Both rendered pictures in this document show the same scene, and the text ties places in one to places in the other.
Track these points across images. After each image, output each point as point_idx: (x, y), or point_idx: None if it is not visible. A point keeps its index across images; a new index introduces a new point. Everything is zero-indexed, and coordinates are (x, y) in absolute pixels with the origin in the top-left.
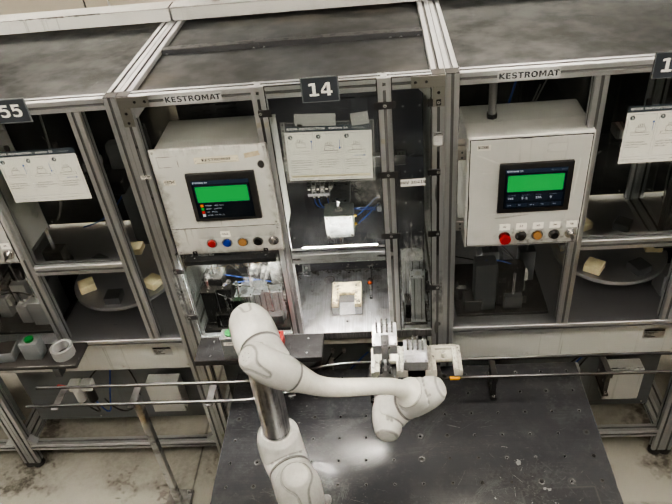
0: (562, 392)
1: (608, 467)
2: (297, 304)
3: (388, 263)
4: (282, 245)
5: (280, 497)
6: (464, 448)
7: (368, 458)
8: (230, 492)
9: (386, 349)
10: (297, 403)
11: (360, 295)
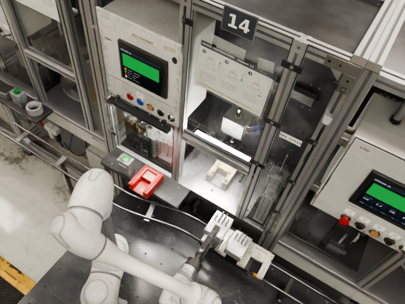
0: None
1: None
2: (178, 164)
3: (248, 178)
4: (176, 125)
5: (80, 297)
6: None
7: None
8: (75, 259)
9: (208, 240)
10: (153, 222)
11: (230, 178)
